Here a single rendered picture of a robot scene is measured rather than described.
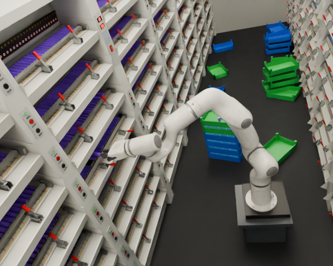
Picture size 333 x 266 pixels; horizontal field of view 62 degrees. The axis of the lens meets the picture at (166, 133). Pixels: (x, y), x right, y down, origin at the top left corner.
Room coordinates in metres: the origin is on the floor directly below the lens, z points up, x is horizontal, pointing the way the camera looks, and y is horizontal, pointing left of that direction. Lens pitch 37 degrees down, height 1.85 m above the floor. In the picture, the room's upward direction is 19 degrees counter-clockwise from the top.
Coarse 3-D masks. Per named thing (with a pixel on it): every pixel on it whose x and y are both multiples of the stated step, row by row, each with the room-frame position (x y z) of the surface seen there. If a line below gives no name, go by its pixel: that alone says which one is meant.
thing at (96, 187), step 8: (120, 112) 1.52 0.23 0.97; (128, 112) 1.50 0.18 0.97; (128, 120) 1.47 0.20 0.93; (128, 128) 1.40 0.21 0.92; (120, 136) 1.33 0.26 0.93; (128, 136) 1.37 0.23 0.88; (104, 160) 1.16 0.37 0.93; (112, 160) 1.15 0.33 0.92; (112, 168) 1.13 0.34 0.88; (104, 176) 1.05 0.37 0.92; (96, 184) 1.01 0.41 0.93; (104, 184) 1.04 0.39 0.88; (96, 192) 0.96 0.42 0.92
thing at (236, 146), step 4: (208, 144) 1.84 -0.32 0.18; (212, 144) 1.81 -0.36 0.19; (216, 144) 1.79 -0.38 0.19; (220, 144) 1.76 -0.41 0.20; (224, 144) 1.74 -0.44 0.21; (228, 144) 1.72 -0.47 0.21; (232, 144) 1.70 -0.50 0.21; (236, 144) 1.67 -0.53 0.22; (232, 148) 1.70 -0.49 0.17; (236, 148) 1.68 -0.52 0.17
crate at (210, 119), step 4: (208, 112) 1.98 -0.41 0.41; (212, 112) 1.97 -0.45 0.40; (204, 116) 1.91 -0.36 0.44; (208, 116) 1.94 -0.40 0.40; (212, 116) 1.92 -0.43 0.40; (216, 116) 1.90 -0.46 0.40; (200, 120) 1.85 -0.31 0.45; (204, 120) 1.83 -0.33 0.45; (208, 120) 1.88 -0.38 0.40; (212, 120) 1.86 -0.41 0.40; (216, 120) 1.84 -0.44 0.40; (220, 120) 1.82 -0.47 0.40; (204, 124) 1.83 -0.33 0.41; (208, 124) 1.81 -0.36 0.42; (212, 124) 1.79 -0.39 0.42; (216, 124) 1.77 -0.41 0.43; (220, 124) 1.74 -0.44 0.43; (224, 124) 1.72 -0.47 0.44
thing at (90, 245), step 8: (88, 232) 0.87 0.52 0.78; (96, 232) 0.87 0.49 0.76; (80, 240) 0.84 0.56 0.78; (88, 240) 0.84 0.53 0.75; (96, 240) 0.84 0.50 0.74; (80, 248) 0.81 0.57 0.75; (88, 248) 0.81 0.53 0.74; (96, 248) 0.80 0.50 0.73; (72, 256) 0.73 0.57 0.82; (80, 256) 0.77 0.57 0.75; (88, 256) 0.76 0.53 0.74; (96, 256) 0.78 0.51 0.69; (72, 264) 0.74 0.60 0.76; (80, 264) 0.72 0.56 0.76; (88, 264) 0.73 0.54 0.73
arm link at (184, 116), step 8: (184, 104) 1.03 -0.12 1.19; (176, 112) 1.01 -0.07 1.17; (184, 112) 0.99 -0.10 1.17; (192, 112) 0.98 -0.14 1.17; (168, 120) 1.00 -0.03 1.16; (176, 120) 0.98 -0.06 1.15; (184, 120) 0.97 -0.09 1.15; (192, 120) 0.98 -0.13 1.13; (168, 128) 0.98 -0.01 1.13; (176, 128) 0.97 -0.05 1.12; (168, 136) 0.99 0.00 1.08; (176, 136) 0.97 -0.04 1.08; (168, 144) 0.99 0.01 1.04; (160, 152) 0.98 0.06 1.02; (168, 152) 0.97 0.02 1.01; (152, 160) 0.97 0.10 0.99
